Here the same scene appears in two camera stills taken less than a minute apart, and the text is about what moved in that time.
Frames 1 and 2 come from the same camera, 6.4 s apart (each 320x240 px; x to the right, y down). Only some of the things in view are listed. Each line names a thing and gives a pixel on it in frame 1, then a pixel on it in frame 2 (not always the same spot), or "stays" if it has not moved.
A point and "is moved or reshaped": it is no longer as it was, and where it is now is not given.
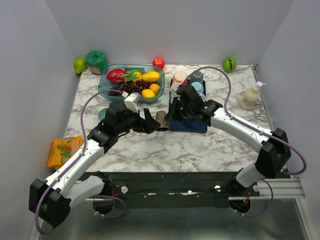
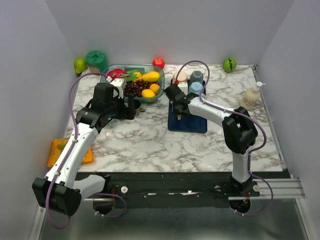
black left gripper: x=152 y=124 -> x=126 y=112
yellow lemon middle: x=139 y=75 stays
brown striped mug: x=160 y=116 is moved or reshaped
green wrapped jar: x=97 y=61 stays
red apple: x=158 y=62 stays
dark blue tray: x=183 y=126 stays
